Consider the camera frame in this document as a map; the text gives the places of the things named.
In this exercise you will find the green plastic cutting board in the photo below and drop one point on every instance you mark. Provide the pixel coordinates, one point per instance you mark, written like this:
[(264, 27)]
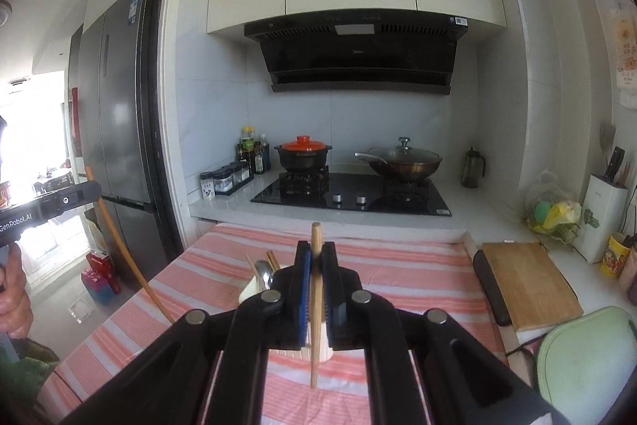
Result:
[(582, 366)]

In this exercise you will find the spice jar rack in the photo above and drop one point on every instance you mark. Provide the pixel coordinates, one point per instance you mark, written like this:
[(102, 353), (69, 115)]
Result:
[(224, 180)]

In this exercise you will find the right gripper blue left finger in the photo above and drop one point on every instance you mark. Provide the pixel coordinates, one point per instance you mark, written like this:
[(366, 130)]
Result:
[(290, 286)]

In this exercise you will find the black tray edge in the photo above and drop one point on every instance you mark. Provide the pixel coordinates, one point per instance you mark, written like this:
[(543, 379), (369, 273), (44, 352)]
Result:
[(491, 289)]

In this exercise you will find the black pot red lid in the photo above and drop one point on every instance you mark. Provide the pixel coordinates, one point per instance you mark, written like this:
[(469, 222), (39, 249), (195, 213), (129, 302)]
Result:
[(304, 155)]

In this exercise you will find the white knife block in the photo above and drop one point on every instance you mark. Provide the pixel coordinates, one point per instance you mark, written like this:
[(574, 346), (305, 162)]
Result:
[(602, 210)]

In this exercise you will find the grey refrigerator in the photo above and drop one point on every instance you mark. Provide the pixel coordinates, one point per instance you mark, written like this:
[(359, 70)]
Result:
[(111, 136)]

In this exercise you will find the metal spoon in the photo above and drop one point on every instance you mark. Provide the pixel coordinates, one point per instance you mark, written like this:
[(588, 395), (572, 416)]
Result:
[(266, 272)]

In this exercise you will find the person's left hand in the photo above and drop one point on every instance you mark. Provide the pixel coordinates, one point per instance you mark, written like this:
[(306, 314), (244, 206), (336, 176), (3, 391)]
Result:
[(16, 315)]

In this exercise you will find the bag of fruit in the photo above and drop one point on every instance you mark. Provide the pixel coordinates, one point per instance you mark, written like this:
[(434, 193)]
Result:
[(550, 211)]

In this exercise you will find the dark glass kettle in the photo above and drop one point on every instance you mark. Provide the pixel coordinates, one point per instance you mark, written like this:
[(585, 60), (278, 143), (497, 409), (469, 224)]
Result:
[(474, 169)]

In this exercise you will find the wooden cutting board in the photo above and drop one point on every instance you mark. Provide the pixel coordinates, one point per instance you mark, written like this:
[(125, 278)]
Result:
[(535, 292)]

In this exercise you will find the cream utensil holder box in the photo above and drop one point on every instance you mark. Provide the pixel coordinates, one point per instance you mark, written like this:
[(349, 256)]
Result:
[(289, 331)]

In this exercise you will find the yellow printed cup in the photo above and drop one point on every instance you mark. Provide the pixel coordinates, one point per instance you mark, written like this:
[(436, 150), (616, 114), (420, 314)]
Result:
[(615, 255)]

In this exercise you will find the hanging wall calendar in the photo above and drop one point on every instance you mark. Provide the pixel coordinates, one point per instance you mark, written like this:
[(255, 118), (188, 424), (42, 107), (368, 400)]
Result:
[(624, 41)]

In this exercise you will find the black gas stove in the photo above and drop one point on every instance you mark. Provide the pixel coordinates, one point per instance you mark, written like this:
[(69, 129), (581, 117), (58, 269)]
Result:
[(354, 193)]

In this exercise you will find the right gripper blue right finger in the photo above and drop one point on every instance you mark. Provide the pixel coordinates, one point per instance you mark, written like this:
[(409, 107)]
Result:
[(356, 317)]

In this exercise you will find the black range hood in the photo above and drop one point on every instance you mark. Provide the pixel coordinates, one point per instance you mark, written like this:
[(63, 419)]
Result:
[(360, 49)]

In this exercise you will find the sauce bottles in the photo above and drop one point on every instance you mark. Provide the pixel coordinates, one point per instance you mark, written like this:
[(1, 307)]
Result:
[(254, 149)]

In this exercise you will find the wok with glass lid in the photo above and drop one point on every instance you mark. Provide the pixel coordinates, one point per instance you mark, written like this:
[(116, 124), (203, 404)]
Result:
[(402, 163)]

